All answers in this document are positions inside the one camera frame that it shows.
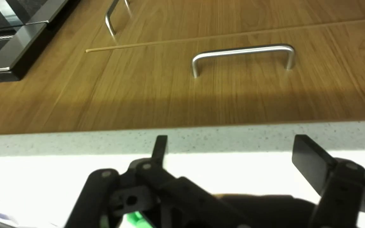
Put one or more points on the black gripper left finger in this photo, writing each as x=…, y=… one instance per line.
x=160, y=147

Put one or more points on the wooden cabinet door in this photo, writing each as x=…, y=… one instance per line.
x=234, y=16

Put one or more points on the wooden base cabinet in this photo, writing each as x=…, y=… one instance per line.
x=31, y=109

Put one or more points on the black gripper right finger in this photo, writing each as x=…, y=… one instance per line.
x=313, y=162

